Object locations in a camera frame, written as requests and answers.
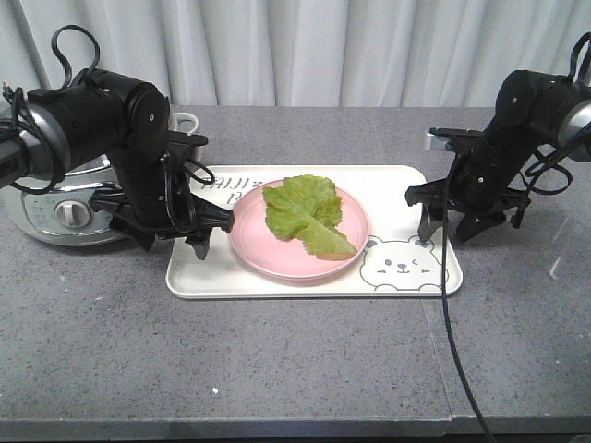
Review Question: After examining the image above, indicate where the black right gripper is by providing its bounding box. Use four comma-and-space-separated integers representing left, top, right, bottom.
404, 177, 531, 243

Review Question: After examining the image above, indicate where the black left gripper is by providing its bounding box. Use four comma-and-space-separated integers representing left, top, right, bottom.
90, 182, 235, 260

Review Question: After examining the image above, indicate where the pink round plate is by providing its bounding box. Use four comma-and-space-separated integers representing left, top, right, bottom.
229, 186, 370, 282

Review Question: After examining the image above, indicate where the green lettuce leaf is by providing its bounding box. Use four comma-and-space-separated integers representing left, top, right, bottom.
262, 174, 357, 260

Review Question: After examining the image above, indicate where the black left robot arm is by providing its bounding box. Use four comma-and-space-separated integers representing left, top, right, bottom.
1, 69, 234, 259

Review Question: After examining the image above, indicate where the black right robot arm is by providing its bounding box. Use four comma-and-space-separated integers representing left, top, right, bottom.
405, 70, 590, 242

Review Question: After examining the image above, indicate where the white pleated curtain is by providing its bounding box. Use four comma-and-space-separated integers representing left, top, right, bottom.
1, 1, 590, 107

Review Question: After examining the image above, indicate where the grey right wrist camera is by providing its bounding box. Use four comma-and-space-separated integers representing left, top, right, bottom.
425, 127, 484, 151

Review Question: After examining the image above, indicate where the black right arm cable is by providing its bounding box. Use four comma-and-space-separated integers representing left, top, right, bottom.
440, 31, 591, 443

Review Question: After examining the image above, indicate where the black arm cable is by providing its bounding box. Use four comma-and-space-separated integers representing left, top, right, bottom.
440, 31, 591, 443
0, 25, 216, 232

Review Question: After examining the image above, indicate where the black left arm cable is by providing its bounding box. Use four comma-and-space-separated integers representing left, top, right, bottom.
0, 25, 216, 232

